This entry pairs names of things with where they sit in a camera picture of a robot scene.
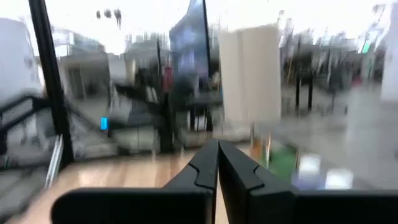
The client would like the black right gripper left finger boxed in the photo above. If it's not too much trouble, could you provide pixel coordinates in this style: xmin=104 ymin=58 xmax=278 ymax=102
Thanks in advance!
xmin=50 ymin=139 xmax=220 ymax=224

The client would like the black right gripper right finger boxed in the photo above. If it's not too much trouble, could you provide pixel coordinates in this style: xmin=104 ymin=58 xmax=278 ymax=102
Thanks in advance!
xmin=219 ymin=139 xmax=398 ymax=224

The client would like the paintbrush with orange bristles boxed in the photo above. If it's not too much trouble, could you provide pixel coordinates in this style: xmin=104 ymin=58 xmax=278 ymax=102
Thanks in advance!
xmin=251 ymin=123 xmax=265 ymax=162

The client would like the large blue paint bottle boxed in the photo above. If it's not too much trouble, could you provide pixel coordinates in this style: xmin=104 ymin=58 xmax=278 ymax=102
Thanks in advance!
xmin=292 ymin=154 xmax=323 ymax=190

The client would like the green plastic cup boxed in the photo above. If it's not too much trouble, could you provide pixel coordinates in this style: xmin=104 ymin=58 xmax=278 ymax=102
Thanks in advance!
xmin=267 ymin=146 xmax=298 ymax=184

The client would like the white shade wooden base lamp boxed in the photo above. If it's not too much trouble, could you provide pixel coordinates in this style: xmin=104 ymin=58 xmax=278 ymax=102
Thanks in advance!
xmin=217 ymin=24 xmax=283 ymax=141

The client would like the computer monitor blue screen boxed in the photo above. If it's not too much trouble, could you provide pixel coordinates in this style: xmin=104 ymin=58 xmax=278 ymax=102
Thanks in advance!
xmin=169 ymin=0 xmax=212 ymax=88

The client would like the black vertical frame post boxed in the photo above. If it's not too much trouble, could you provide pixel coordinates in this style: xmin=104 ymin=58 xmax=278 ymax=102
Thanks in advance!
xmin=27 ymin=0 xmax=75 ymax=170

